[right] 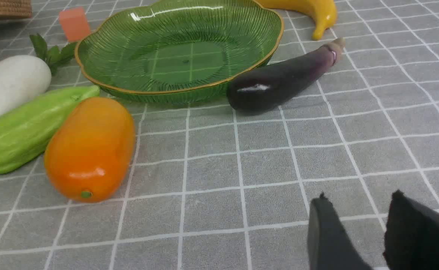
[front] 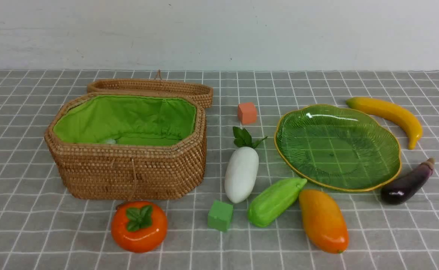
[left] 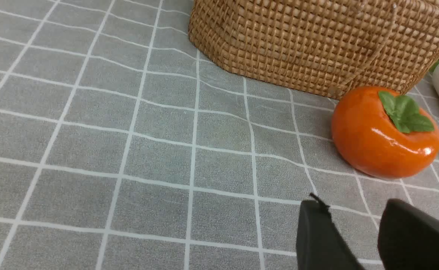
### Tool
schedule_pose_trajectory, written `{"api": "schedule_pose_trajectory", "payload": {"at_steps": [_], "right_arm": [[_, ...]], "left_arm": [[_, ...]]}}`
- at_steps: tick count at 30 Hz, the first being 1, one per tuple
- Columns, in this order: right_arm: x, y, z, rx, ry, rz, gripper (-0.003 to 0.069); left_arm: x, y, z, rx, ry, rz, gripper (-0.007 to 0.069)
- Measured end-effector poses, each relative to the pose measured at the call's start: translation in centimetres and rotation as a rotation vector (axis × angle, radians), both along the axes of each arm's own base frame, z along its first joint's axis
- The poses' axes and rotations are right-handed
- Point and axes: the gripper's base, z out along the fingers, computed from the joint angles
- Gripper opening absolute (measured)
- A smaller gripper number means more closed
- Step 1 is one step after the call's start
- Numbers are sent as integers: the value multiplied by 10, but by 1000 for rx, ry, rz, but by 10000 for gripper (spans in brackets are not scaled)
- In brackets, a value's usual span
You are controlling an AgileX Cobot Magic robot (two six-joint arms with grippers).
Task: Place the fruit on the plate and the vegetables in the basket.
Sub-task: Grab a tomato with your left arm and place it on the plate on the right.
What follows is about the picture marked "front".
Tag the green leaf glass plate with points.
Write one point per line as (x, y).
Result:
(338, 148)

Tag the yellow banana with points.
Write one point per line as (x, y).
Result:
(400, 116)

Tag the woven wicker basket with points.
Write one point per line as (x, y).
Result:
(129, 146)

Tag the grey checked tablecloth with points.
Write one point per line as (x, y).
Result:
(44, 227)

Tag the orange foam cube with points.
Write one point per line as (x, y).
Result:
(247, 113)

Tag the orange mango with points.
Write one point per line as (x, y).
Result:
(323, 221)

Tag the woven wicker basket lid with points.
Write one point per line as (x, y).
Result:
(201, 94)

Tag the purple eggplant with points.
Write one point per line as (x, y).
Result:
(402, 189)

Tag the light green gourd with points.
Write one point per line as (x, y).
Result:
(274, 200)

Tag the orange persimmon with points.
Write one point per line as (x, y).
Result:
(139, 226)

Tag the white radish with leaves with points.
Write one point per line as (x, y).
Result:
(241, 172)

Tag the green foam cube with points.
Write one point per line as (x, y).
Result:
(220, 215)

